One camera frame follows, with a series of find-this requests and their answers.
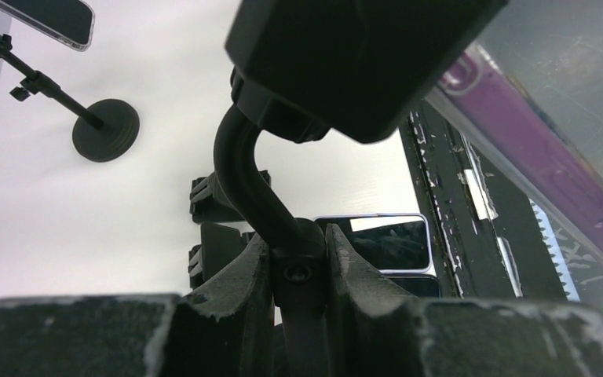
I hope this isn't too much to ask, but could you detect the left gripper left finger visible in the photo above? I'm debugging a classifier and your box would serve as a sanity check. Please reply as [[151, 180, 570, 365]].
[[0, 236, 273, 376]]

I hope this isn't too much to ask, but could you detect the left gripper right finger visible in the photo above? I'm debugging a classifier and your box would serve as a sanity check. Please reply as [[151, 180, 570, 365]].
[[326, 224, 603, 376]]

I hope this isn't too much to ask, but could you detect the black angled phone stand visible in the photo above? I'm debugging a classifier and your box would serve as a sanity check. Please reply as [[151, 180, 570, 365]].
[[188, 222, 255, 290]]

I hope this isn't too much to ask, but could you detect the lilac case phone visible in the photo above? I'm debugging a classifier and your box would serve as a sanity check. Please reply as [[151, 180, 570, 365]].
[[314, 213, 433, 273]]

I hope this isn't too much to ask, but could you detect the black folding phone stand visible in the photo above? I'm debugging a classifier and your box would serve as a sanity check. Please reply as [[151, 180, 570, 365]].
[[189, 173, 243, 224]]

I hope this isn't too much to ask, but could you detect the tall black round stand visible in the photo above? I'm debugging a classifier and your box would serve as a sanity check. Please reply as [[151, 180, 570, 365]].
[[0, 34, 140, 163]]

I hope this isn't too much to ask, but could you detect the pink case phone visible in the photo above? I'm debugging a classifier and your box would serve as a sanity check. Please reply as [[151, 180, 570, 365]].
[[426, 43, 603, 265]]

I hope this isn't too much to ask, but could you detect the white case phone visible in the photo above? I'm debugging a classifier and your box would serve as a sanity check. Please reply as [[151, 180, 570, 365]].
[[0, 0, 95, 52]]

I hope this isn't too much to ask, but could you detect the dark blue case phone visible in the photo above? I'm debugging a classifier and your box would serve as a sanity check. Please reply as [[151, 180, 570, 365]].
[[388, 274, 442, 298]]

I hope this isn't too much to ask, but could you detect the black round base clamp stand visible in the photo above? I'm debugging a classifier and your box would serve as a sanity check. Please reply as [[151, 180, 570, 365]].
[[214, 1, 505, 376]]

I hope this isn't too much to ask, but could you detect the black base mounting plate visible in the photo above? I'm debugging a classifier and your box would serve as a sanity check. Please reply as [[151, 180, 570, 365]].
[[399, 102, 574, 301]]

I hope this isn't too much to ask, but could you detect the white slotted cable duct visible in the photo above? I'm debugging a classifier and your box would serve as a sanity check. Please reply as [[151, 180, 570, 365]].
[[529, 199, 581, 302]]

